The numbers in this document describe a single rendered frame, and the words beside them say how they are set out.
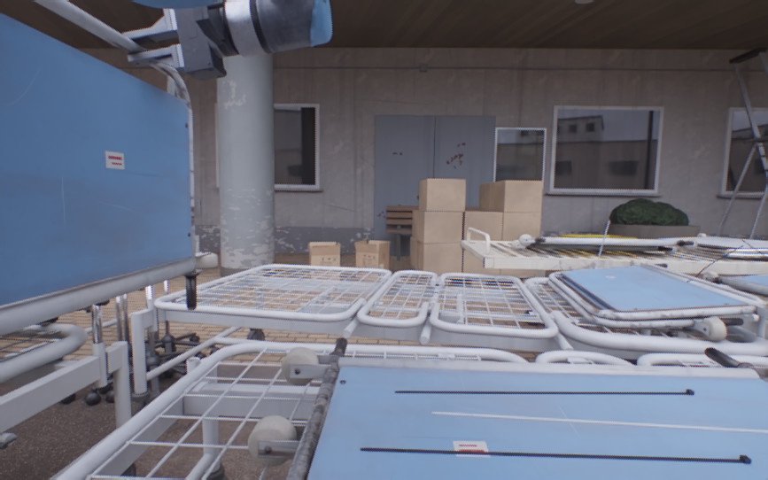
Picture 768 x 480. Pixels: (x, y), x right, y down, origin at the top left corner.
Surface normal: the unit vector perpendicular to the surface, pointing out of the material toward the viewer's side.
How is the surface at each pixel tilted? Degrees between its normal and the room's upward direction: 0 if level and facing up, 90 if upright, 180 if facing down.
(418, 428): 5
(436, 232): 90
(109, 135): 90
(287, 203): 90
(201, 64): 90
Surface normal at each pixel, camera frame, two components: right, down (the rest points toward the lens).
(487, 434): 0.01, -0.98
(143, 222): 1.00, 0.03
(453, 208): 0.11, 0.10
